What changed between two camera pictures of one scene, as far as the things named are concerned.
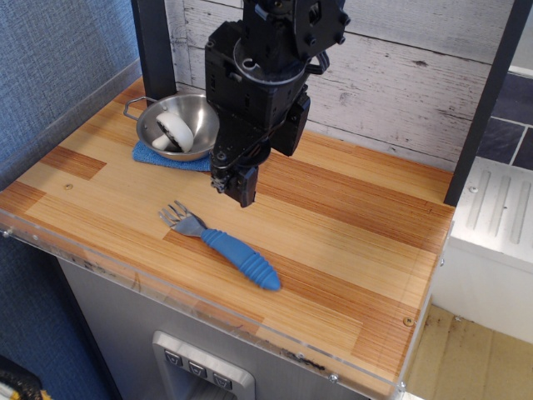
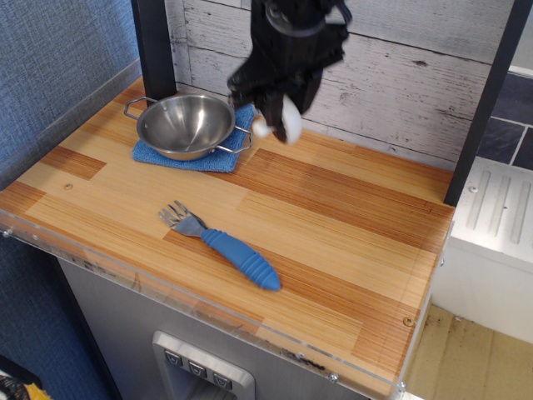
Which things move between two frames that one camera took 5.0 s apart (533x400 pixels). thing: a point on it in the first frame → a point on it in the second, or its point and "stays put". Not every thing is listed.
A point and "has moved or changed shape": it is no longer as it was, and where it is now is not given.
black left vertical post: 154,47 stays put
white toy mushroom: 176,132 has moved or changed shape
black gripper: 250,118 → 289,62
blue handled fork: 184,221 stays put
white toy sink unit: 485,274 stays put
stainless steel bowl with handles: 177,127 stays put
